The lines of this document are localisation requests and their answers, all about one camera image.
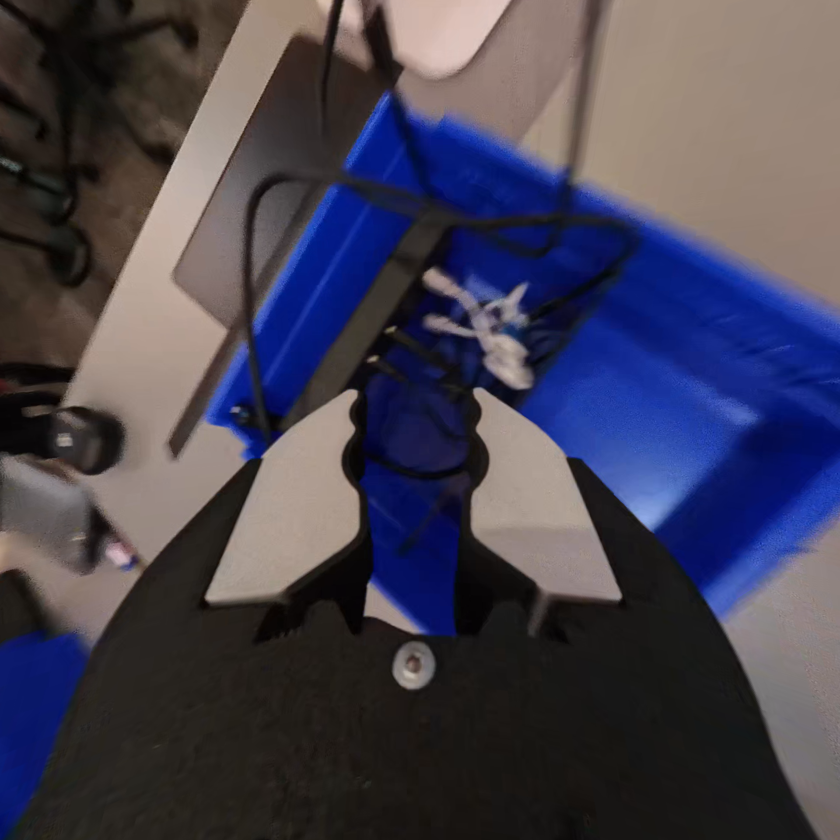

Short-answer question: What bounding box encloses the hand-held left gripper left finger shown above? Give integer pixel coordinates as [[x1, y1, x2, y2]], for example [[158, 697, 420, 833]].
[[202, 389, 374, 635]]

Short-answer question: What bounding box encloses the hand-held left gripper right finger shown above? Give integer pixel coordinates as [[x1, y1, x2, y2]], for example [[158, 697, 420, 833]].
[[455, 386, 624, 636]]

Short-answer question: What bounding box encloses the white cable bundle blue tape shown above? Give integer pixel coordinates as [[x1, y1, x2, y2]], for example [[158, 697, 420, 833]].
[[420, 266, 536, 388]]

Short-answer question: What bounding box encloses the blue plastic bin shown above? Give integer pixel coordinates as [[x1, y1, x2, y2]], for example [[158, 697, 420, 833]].
[[0, 631, 93, 840], [206, 92, 840, 621]]

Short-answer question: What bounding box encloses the thick black cable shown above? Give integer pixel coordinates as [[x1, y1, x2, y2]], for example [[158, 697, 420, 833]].
[[341, 171, 641, 368]]

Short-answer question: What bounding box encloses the grey desk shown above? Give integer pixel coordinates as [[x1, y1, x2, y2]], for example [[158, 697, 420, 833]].
[[62, 0, 840, 840]]

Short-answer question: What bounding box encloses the small black device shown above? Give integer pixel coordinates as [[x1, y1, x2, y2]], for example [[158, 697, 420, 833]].
[[20, 403, 127, 476]]

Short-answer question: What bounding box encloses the grey flat device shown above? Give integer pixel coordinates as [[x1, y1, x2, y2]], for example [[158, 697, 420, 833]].
[[0, 456, 99, 575]]

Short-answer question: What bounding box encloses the black office chair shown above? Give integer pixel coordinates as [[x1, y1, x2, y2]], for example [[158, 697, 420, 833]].
[[0, 0, 201, 290]]

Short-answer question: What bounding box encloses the dark grey cable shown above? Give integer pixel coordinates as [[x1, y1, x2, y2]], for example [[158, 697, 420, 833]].
[[563, 0, 606, 191]]

